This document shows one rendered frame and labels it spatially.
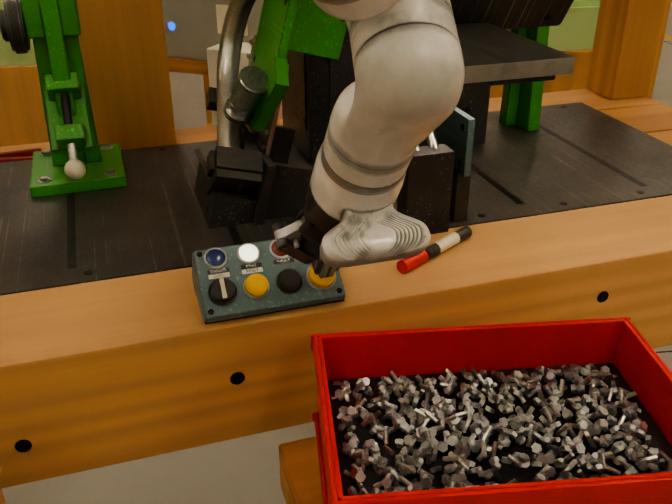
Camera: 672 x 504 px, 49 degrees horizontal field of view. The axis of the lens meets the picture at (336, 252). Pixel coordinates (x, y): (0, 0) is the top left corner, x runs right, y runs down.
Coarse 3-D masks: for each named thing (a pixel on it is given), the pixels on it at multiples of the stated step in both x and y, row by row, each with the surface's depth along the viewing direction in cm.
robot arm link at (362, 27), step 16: (320, 0) 41; (336, 0) 40; (352, 0) 40; (368, 0) 40; (384, 0) 41; (400, 0) 46; (416, 0) 46; (432, 0) 46; (448, 0) 48; (336, 16) 42; (352, 16) 41; (368, 16) 41; (384, 16) 46; (400, 16) 45; (416, 16) 45; (432, 16) 46; (448, 16) 47; (352, 32) 48; (368, 32) 46; (352, 48) 48
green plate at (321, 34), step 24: (264, 0) 95; (288, 0) 85; (312, 0) 87; (264, 24) 94; (288, 24) 86; (312, 24) 88; (336, 24) 89; (264, 48) 93; (288, 48) 89; (312, 48) 90; (336, 48) 91
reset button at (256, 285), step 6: (252, 276) 76; (258, 276) 76; (264, 276) 77; (246, 282) 76; (252, 282) 76; (258, 282) 76; (264, 282) 76; (246, 288) 76; (252, 288) 76; (258, 288) 76; (264, 288) 76; (252, 294) 76; (258, 294) 76
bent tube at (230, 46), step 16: (240, 0) 95; (240, 16) 98; (224, 32) 100; (240, 32) 100; (224, 48) 100; (240, 48) 101; (224, 64) 100; (224, 80) 99; (224, 96) 98; (224, 128) 96; (224, 144) 95; (240, 144) 97
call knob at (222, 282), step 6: (216, 282) 75; (222, 282) 75; (228, 282) 75; (210, 288) 75; (216, 288) 75; (222, 288) 75; (228, 288) 75; (234, 288) 75; (210, 294) 75; (216, 294) 75; (222, 294) 75; (228, 294) 75; (234, 294) 75; (216, 300) 75; (222, 300) 75; (228, 300) 75
